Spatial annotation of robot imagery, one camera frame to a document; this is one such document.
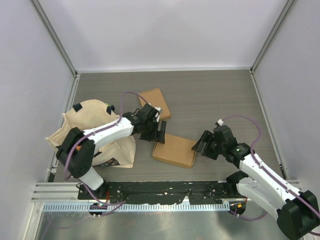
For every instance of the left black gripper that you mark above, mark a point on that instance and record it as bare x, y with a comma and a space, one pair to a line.
159, 135

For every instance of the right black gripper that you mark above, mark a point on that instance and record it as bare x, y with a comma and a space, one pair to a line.
207, 136

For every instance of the brown cardboard box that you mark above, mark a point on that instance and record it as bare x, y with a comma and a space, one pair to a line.
156, 99
175, 151

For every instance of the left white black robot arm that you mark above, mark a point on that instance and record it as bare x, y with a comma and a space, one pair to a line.
77, 150

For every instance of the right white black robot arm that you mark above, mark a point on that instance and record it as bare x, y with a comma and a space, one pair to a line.
296, 212

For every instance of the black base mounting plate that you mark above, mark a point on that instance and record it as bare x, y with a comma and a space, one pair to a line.
167, 192

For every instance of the beige canvas tote bag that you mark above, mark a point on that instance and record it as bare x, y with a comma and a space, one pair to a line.
92, 114

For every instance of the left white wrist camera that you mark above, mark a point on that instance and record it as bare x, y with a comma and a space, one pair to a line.
158, 113

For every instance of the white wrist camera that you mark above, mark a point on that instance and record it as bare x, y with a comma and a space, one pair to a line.
220, 122
158, 113

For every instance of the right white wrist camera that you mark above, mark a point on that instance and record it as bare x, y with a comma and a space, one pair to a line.
220, 122

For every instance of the white slotted cable duct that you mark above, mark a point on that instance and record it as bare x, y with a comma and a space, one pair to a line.
88, 206

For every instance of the aluminium front rail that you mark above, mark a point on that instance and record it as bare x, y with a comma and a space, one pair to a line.
74, 191

